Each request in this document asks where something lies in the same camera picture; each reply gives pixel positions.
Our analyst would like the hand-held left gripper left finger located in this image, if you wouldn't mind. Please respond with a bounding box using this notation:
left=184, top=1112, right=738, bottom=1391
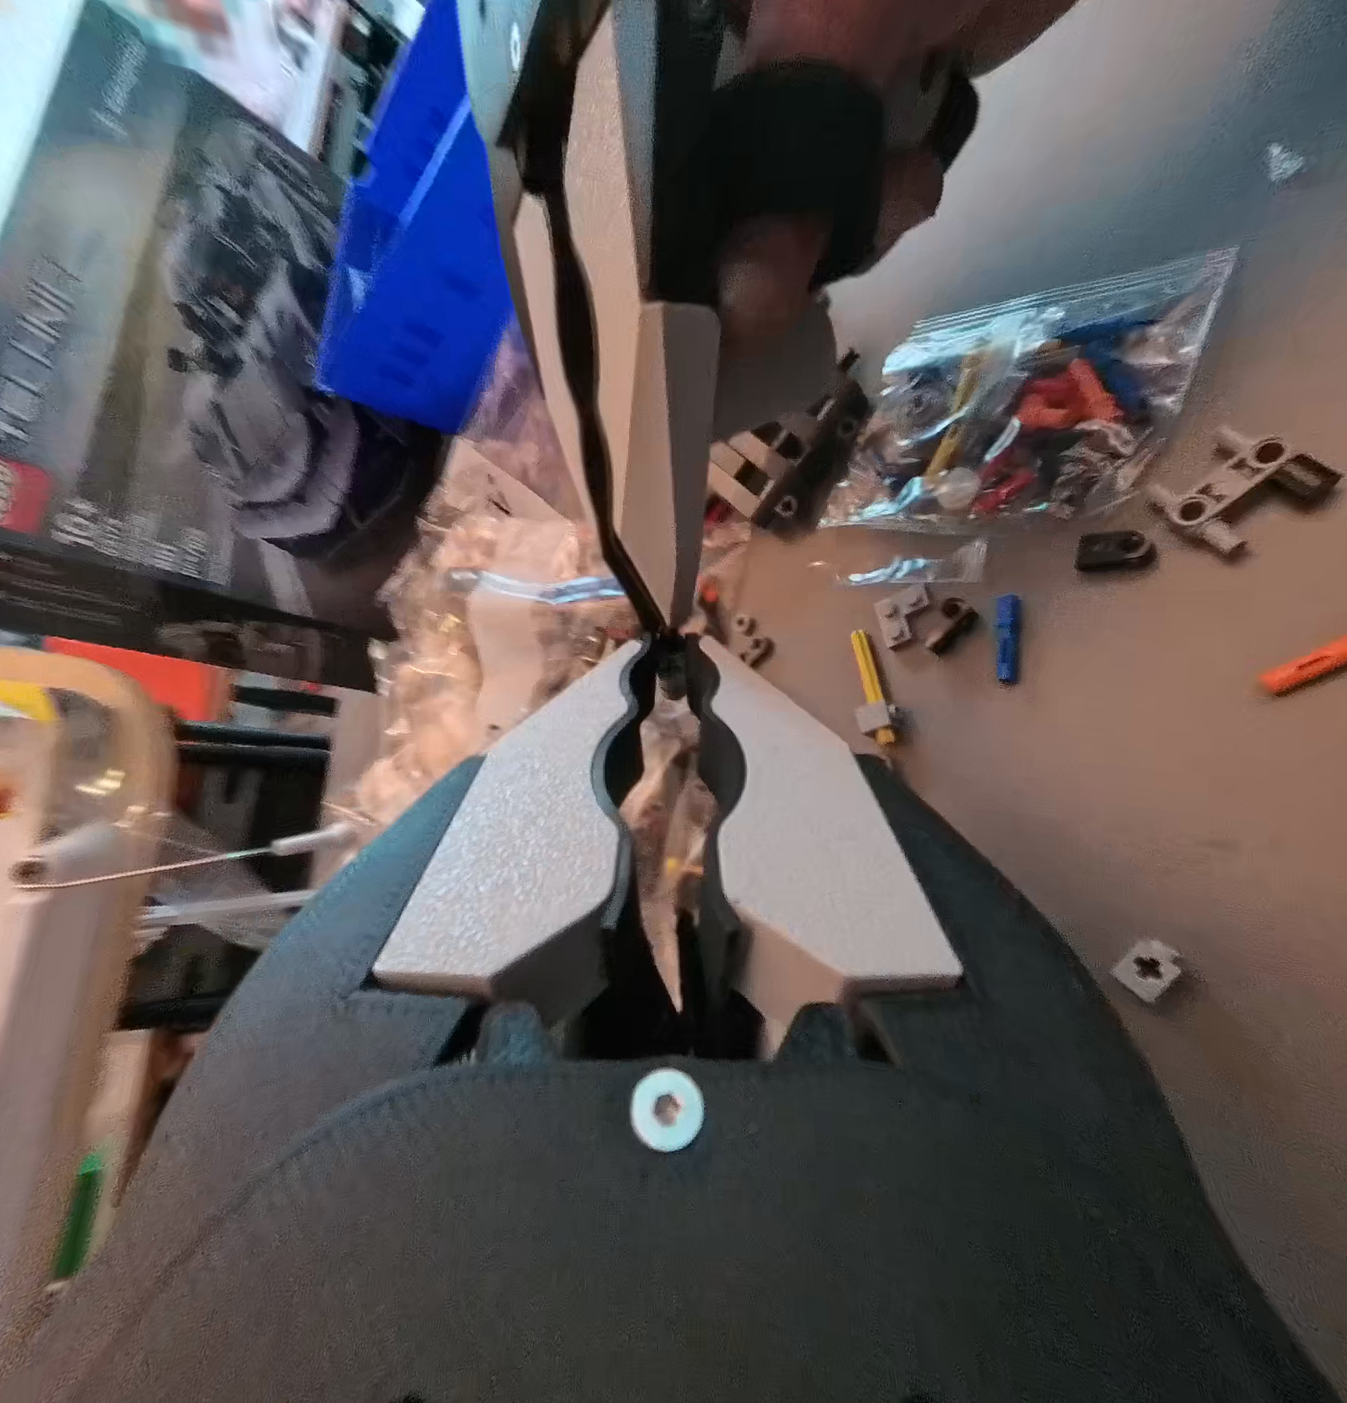
left=370, top=640, right=645, bottom=1043

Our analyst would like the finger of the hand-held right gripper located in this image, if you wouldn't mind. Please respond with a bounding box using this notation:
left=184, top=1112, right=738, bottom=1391
left=549, top=0, right=728, bottom=634
left=491, top=143, right=671, bottom=634

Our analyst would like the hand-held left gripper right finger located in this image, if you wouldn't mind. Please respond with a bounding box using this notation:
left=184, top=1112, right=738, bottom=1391
left=691, top=634, right=965, bottom=1053

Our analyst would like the small grey lego assembly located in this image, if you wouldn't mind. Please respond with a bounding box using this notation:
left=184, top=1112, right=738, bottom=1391
left=848, top=630, right=905, bottom=749

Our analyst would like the pile of clear lego bags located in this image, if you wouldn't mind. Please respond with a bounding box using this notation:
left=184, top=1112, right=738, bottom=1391
left=333, top=318, right=742, bottom=990

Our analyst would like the dark grey lego chassis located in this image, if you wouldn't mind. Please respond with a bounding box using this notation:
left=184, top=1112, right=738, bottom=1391
left=703, top=350, right=873, bottom=540

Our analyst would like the small light grey lego cube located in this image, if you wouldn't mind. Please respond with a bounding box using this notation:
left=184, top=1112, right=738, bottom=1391
left=1113, top=939, right=1185, bottom=1007

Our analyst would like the dark lego set box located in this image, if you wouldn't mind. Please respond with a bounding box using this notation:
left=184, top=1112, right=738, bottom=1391
left=0, top=0, right=456, bottom=692

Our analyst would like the orange lego pin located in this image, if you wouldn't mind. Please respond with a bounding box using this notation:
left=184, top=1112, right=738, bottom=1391
left=1261, top=618, right=1347, bottom=698

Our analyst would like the grey double-hole lego connector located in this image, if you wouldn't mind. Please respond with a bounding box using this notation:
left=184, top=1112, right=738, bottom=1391
left=1147, top=428, right=1344, bottom=560

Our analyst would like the person's right hand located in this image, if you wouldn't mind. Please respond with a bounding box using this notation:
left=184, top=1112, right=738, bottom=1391
left=718, top=0, right=1069, bottom=354

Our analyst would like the blue plastic bin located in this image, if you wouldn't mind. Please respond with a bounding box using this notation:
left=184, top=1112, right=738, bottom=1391
left=318, top=100, right=516, bottom=436
left=351, top=0, right=488, bottom=211

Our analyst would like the small empty zip bag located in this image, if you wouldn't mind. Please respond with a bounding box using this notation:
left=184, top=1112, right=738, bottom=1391
left=811, top=540, right=990, bottom=594

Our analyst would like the small zip bag of pins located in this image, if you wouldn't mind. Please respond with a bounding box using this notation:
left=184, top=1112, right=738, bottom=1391
left=820, top=245, right=1242, bottom=540

